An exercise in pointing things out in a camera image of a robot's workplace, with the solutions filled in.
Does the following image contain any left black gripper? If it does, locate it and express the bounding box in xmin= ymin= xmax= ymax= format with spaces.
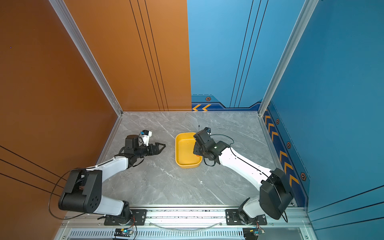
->
xmin=134 ymin=143 xmax=166 ymax=160

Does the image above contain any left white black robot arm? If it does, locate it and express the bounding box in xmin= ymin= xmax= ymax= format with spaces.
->
xmin=58 ymin=143 xmax=166 ymax=225

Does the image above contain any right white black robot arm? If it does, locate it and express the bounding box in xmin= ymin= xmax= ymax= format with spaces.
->
xmin=194 ymin=127 xmax=295 ymax=225

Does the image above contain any yellow plastic bin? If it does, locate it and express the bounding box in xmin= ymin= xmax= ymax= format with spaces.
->
xmin=175 ymin=132 xmax=203 ymax=169

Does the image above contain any left green circuit board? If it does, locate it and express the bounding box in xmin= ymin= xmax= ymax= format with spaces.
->
xmin=114 ymin=228 xmax=134 ymax=240

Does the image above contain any right circuit board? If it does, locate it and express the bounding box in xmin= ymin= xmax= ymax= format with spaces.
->
xmin=243 ymin=228 xmax=265 ymax=240

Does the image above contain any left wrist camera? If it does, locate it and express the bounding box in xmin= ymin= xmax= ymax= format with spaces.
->
xmin=139 ymin=130 xmax=152 ymax=146

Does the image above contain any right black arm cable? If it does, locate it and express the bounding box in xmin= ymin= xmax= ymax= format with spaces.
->
xmin=203 ymin=133 xmax=289 ymax=223

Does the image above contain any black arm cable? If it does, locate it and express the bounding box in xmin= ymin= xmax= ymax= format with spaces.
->
xmin=203 ymin=133 xmax=289 ymax=223
xmin=47 ymin=143 xmax=145 ymax=220

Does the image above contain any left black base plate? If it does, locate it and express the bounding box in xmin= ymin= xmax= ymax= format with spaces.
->
xmin=104 ymin=209 xmax=147 ymax=227

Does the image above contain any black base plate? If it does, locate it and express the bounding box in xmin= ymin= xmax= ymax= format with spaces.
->
xmin=225 ymin=209 xmax=268 ymax=226
xmin=104 ymin=209 xmax=147 ymax=227

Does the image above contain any aluminium front rail frame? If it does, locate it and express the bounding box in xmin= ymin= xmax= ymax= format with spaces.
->
xmin=55 ymin=205 xmax=317 ymax=240

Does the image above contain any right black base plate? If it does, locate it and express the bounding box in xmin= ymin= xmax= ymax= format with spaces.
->
xmin=225 ymin=209 xmax=268 ymax=226

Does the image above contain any clear cable on rail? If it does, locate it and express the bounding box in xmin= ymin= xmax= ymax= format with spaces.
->
xmin=148 ymin=221 xmax=223 ymax=232

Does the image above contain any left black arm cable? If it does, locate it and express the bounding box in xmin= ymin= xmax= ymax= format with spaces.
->
xmin=47 ymin=143 xmax=145 ymax=220

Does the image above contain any left aluminium corner post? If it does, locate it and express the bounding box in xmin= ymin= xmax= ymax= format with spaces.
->
xmin=49 ymin=0 xmax=124 ymax=117

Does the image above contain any aluminium corner post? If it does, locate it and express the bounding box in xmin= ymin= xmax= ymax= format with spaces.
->
xmin=258 ymin=0 xmax=319 ymax=117
xmin=49 ymin=0 xmax=124 ymax=117

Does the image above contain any right aluminium corner post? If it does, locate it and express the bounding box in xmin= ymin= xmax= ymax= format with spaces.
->
xmin=258 ymin=0 xmax=319 ymax=117

